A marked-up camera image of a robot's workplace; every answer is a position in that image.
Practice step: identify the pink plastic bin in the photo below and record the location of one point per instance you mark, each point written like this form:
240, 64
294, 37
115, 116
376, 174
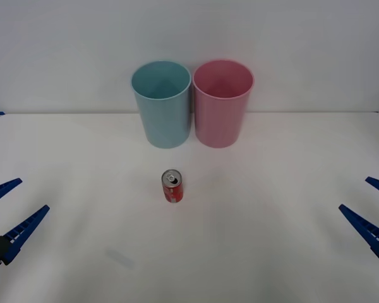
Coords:
219, 123

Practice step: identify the red drink can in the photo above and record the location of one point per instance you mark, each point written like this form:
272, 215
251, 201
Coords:
173, 192

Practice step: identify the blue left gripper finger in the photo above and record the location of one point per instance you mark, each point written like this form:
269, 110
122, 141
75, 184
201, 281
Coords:
1, 190
23, 230

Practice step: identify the pale blue plastic bin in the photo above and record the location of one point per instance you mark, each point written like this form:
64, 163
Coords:
164, 123

